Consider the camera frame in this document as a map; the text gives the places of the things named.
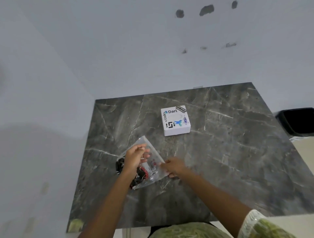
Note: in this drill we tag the person's right forearm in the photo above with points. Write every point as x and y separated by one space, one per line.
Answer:
215 201

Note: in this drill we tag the black and red items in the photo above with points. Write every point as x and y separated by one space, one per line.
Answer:
139 172

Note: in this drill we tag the person's left forearm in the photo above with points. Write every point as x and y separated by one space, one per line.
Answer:
108 208

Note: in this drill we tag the person's right hand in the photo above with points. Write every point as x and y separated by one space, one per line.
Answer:
174 166

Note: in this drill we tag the person's left hand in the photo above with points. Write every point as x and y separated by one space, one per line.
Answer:
133 157

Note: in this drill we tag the white box with stickers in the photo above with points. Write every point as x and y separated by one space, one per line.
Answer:
176 121

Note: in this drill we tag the person's left fingers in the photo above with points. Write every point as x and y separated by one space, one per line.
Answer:
145 153

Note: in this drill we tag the person's right fingers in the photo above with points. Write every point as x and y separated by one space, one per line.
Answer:
165 168

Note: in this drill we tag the black bin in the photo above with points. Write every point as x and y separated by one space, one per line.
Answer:
295 121

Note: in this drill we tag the green patterned garment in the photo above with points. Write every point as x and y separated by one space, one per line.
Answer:
245 229

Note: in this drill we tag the clear plastic zip bag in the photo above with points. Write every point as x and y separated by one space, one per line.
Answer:
147 159

